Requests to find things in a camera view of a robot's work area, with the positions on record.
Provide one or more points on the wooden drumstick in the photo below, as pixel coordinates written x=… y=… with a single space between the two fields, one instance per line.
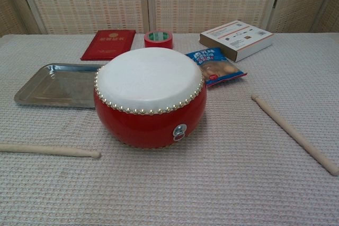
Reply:
x=291 y=133
x=53 y=150

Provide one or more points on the red tape roll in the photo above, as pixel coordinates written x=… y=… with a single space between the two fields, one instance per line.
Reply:
x=159 y=43

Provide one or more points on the blue snack bag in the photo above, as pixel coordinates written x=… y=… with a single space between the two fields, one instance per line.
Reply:
x=219 y=70

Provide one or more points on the red drum white skin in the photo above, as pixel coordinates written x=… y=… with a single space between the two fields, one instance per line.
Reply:
x=148 y=77

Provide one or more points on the white cardboard product box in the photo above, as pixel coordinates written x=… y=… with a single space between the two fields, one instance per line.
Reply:
x=238 y=38

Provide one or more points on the red certificate folder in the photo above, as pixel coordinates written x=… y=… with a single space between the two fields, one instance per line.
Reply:
x=108 y=46

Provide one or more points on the white woven tablecloth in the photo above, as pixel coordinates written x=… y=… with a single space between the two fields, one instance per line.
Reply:
x=169 y=183

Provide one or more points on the bamboo folding screen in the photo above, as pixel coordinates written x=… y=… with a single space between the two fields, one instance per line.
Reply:
x=92 y=1

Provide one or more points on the stainless steel tray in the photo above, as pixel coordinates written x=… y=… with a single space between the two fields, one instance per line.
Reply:
x=58 y=85

